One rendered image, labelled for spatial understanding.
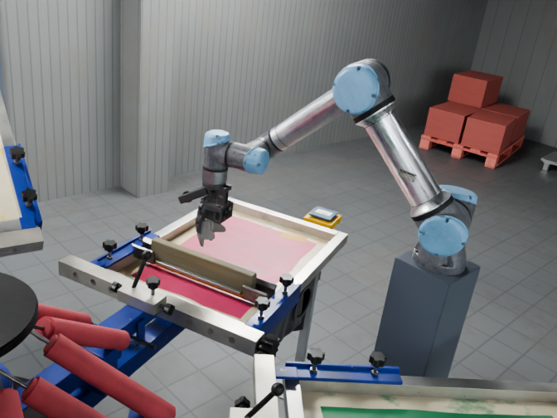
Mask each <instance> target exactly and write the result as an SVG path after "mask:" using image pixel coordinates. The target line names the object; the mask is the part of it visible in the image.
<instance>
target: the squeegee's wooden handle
mask: <svg viewBox="0 0 557 418"><path fill-rule="evenodd" d="M151 250H152V251H153V252H155V261H156V260H161V261H164V262H167V263H168V264H171V265H175V266H177V267H180V268H182V269H184V270H188V271H191V272H193V273H195V274H198V275H201V276H204V277H206V278H208V279H212V280H214V281H217V282H219V283H222V284H225V285H228V286H230V287H232V288H235V289H238V290H241V291H242V293H244V288H243V285H246V286H248V287H250V288H253V289H255V285H256V277H257V274H256V273H255V272H254V271H251V270H247V269H244V268H242V267H239V266H237V265H233V264H231V263H228V262H225V261H223V260H219V259H216V258H214V257H212V256H209V255H205V254H202V253H201V252H198V251H195V250H192V249H189V248H186V247H184V246H181V245H178V244H175V243H172V242H170V241H166V240H164V239H161V238H159V237H155V238H153V239H152V245H151Z"/></svg>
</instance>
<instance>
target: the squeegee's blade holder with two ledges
mask: <svg viewBox="0 0 557 418"><path fill-rule="evenodd" d="M156 264H158V265H161V266H164V267H166V268H168V269H171V270H175V271H177V272H179V273H182V274H184V275H188V276H190V277H192V278H195V279H198V280H200V281H203V282H206V283H207V284H211V285H214V286H216V287H218V288H221V289H224V290H227V291H229V292H231V293H234V294H238V295H241V294H242V291H241V290H238V289H235V288H232V287H230V286H228V285H225V284H222V283H219V282H217V281H214V280H212V279H208V278H206V277H204V276H201V275H198V274H195V273H193V272H191V271H188V270H184V269H182V268H180V267H177V266H175V265H171V264H168V263H167V262H164V261H161V260H156Z"/></svg>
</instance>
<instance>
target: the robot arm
mask: <svg viewBox="0 0 557 418"><path fill-rule="evenodd" d="M390 84H391V77H390V72H389V70H388V68H387V67H386V66H385V64H383V63H382V62H381V61H378V60H376V59H364V60H361V61H358V62H356V63H351V64H350V65H348V66H346V67H344V68H343V69H342V70H341V71H340V72H339V73H338V75H337V77H336V79H335V80H334V83H333V87H332V89H331V90H329V91H328V92H327V93H325V94H324V95H322V96H320V97H319V98H317V99H316V100H314V101H313V102H312V103H310V104H308V105H307V106H305V107H304V108H302V109H301V110H299V111H298V112H297V113H295V114H293V115H291V116H290V117H288V118H287V119H285V120H284V121H283V122H281V123H280V124H278V125H276V126H275V127H273V128H272V129H271V130H269V131H267V132H266V133H264V134H262V135H260V136H259V137H258V138H256V139H254V140H252V141H251V142H249V143H247V144H242V143H236V142H233V141H230V134H229V133H228V132H226V131H224V130H219V129H212V130H209V131H207V132H206V133H205V138H204V145H203V164H202V177H201V180H202V187H200V188H197V189H195V190H193V191H186V192H184V193H183V194H182V195H181V196H179V197H178V200H179V202H180V203H181V204H182V203H189V202H192V200H194V199H197V198H199V197H203V198H202V199H201V202H200V204H199V206H198V211H197V215H196V233H197V237H198V240H199V242H200V245H201V246H202V247H203V245H204V240H210V241H212V240H214V239H215V232H225V230H226V228H225V227H224V226H223V225H222V224H221V223H222V222H224V221H226V220H227V219H229V218H230V217H232V213H233V201H230V200H228V195H229V190H231V188H232V185H230V184H226V182H227V173H228V167H229V168H234V169H238V170H241V171H245V172H247V173H255V174H263V173H264V172H265V170H266V169H267V167H268V165H269V160H270V159H271V158H274V157H275V156H277V155H278V154H279V153H281V152H282V151H284V150H285V149H286V148H289V147H290V146H292V145H293V144H295V143H296V142H298V141H300V140H301V139H303V138H305V137H307V136H308V135H309V134H311V133H313V132H314V131H316V130H318V129H320V128H321V127H322V126H324V125H325V124H328V123H329V122H331V121H333V120H334V119H335V118H337V117H339V116H340V115H342V114H344V113H348V114H349V115H350V116H351V118H352V119H353V121H354V123H355V124H356V125H359V126H362V127H364V128H365V129H366V131H367V133H368V134H369V135H370V137H371V139H372V141H373V143H374V144H375V146H376V148H377V149H378V151H379V153H380V155H381V157H382V158H383V159H384V161H385V163H386V165H387V166H388V168H389V170H390V171H391V173H392V174H393V176H394V178H395V180H396V182H397V183H398V184H399V186H400V188H401V190H402V191H403V193H404V194H405V196H406V198H407V199H408V201H409V203H410V205H411V206H412V209H411V212H410V216H411V218H412V220H413V221H414V224H415V225H416V226H417V228H418V229H419V230H418V238H419V242H418V243H417V245H416V246H415V248H414V251H413V254H412V259H413V261H414V262H415V264H417V265H418V266H420V267H421V268H423V269H425V270H427V271H430V272H433V273H435V274H439V275H459V274H461V273H462V272H463V271H464V270H465V266H466V263H467V259H466V248H465V244H466V242H467V239H468V232H469V229H470V225H471V222H472V217H473V213H474V210H475V207H476V205H477V195H476V194H475V193H474V192H472V191H469V190H467V189H465V188H462V187H455V186H451V185H438V183H437V181H436V179H435V178H434V176H433V174H432V173H431V171H430V170H429V167H428V166H427V164H426V162H425V161H424V159H423V157H422V156H421V154H420V152H419V150H418V149H417V147H416V146H415V144H414V142H413V140H412V138H411V137H410V136H409V134H408V132H407V130H406V128H405V127H404V125H403V124H402V122H401V120H400V118H399V116H398V115H397V113H396V112H395V101H396V99H395V97H394V96H393V94H392V93H391V91H390ZM208 194H209V195H208ZM204 196H205V197H204ZM205 218H206V219H207V220H205Z"/></svg>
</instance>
